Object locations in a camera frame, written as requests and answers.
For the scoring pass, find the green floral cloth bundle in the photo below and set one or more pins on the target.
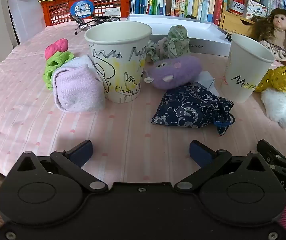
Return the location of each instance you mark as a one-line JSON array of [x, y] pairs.
[[179, 40]]

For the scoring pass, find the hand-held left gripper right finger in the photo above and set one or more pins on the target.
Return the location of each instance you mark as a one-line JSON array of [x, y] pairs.
[[200, 153]]

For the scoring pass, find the black model bicycle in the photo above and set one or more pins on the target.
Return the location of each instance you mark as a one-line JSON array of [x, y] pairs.
[[93, 21]]

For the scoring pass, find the purple plush toy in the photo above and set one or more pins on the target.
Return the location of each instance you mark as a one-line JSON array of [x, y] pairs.
[[175, 72]]

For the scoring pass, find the red plastic crate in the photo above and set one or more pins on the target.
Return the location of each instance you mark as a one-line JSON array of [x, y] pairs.
[[58, 7]]

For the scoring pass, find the brown-haired doll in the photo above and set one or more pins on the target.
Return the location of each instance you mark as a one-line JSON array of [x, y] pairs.
[[279, 27]]

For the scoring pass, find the white paper cup black writing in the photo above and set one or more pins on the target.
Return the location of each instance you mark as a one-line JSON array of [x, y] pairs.
[[245, 72]]

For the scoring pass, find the white fluffy plush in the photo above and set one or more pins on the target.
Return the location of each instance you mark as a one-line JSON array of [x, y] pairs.
[[281, 108]]

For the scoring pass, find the white cardboard box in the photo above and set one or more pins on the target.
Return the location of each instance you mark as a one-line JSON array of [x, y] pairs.
[[200, 33]]

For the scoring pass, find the white patterned pen box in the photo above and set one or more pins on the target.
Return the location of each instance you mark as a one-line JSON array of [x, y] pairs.
[[255, 8]]

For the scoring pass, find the red beer can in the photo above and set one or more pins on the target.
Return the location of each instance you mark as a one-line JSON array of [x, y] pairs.
[[237, 2]]

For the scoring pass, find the white paper cup with drawings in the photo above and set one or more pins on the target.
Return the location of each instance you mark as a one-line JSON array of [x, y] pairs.
[[119, 62]]

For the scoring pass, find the pale lavender sock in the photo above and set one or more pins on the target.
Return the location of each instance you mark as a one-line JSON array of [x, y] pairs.
[[79, 87]]

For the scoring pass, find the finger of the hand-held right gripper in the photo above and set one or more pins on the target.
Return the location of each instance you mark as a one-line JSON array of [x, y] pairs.
[[270, 152]]

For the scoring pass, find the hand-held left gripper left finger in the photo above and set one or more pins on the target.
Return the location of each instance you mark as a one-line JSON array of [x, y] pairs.
[[83, 152]]

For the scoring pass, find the black binder clip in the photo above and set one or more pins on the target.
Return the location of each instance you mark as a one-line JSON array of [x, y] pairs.
[[230, 35]]

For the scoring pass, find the green scrunchie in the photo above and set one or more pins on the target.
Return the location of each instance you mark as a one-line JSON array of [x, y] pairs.
[[54, 63]]

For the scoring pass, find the grey checked scrunchie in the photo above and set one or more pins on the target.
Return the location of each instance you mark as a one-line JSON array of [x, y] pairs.
[[158, 51]]

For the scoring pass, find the small wooden drawer box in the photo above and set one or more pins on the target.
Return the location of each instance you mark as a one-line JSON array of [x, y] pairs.
[[235, 22]]

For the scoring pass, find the pink tablecloth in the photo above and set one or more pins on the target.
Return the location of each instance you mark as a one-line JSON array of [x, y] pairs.
[[33, 120]]

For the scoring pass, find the white paper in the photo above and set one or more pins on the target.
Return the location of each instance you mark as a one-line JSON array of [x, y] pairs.
[[209, 81]]

